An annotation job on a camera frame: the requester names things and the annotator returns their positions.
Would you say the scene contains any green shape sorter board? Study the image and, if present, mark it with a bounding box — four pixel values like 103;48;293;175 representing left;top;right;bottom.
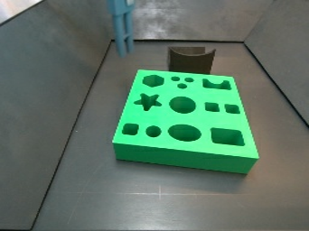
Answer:
113;69;260;173

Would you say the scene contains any dark curved arch block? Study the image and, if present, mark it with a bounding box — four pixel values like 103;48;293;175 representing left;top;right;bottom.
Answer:
167;47;217;74

